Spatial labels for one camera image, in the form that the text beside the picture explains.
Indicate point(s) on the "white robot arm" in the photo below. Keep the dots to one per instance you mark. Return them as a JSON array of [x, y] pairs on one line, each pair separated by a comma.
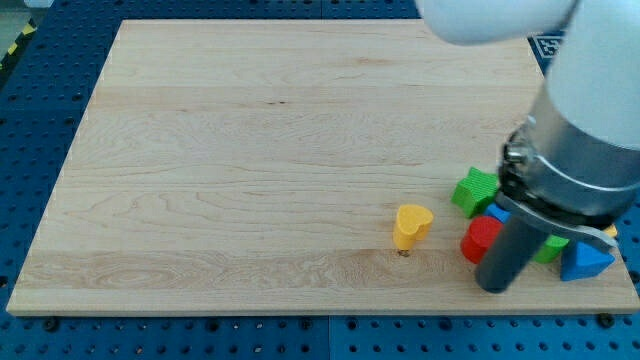
[[572, 167]]

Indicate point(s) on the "light wooden board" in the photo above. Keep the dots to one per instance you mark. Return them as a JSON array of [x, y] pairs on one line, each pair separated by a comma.
[[256, 168]]

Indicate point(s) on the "yellow heart block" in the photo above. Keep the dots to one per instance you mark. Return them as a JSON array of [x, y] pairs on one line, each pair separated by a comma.
[[412, 224]]

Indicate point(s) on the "green star block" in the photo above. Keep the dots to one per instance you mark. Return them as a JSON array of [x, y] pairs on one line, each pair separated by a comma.
[[475, 192]]

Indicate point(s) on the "red cylinder block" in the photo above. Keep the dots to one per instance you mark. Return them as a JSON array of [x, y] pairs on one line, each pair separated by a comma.
[[479, 237]]

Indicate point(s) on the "small blue block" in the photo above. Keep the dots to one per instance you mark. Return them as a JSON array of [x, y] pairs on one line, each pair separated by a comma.
[[497, 212]]

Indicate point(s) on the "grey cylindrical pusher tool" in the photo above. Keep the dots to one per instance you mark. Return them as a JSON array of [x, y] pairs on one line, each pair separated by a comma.
[[510, 252]]

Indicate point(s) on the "green cylinder block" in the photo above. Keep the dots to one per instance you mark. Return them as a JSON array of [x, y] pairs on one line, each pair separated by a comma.
[[551, 249]]

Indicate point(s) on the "fiducial marker tag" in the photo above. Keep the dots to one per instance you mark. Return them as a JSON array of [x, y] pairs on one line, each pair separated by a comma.
[[546, 45]]

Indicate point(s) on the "blue triangle block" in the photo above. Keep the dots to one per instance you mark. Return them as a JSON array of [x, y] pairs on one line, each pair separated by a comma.
[[581, 261]]

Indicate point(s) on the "small yellow block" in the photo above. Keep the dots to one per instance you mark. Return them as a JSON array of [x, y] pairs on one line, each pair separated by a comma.
[[611, 231]]

